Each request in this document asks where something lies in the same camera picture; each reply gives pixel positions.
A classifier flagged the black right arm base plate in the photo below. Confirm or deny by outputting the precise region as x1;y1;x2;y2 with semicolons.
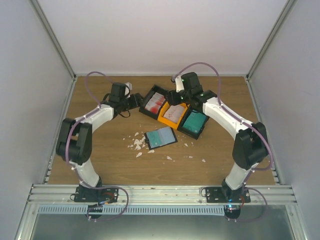
201;186;251;204

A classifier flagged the aluminium corner post left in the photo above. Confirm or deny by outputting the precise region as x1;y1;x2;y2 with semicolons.
29;0;77;81

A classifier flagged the yellow middle storage bin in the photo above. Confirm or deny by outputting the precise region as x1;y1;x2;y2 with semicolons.
157;102;188;130

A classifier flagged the black left storage bin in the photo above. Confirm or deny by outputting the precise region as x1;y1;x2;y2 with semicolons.
139;85;168;120

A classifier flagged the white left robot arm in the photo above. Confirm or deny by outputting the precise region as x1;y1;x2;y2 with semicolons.
55;82;143;202

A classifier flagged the red white card stack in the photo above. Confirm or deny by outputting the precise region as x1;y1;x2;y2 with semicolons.
144;92;166;114

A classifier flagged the black leather card holder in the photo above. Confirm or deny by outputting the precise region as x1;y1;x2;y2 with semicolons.
144;126;178;150

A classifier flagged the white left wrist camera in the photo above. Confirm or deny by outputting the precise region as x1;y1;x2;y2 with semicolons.
125;82;133;96

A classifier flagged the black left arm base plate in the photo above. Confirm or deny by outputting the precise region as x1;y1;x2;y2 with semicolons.
70;185;119;203

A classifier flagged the aluminium corner post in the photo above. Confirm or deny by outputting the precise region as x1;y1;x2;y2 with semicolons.
245;0;297;81
29;0;77;81

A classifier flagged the grey slotted cable duct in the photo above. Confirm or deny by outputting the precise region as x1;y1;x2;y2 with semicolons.
38;204;225;216

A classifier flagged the black right storage bin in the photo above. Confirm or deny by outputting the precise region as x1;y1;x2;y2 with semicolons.
177;107;209;140

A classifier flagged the teal white credit card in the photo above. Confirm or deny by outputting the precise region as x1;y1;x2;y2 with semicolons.
146;130;162;149

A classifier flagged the black storage bin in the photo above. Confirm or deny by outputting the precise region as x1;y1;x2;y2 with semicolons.
139;85;168;120
177;107;209;140

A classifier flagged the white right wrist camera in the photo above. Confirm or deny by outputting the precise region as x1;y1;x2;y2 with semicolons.
171;75;185;93

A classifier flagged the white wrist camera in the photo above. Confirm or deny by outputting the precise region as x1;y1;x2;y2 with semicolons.
171;75;185;93
125;82;133;96

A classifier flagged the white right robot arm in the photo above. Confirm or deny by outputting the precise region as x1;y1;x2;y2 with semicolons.
165;72;271;203

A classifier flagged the aluminium corner post right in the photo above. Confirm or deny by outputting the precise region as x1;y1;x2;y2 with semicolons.
245;0;297;81

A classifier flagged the teal card stack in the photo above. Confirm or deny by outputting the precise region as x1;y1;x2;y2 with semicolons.
182;110;207;135

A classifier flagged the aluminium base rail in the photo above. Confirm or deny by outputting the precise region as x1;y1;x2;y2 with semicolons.
27;184;297;206

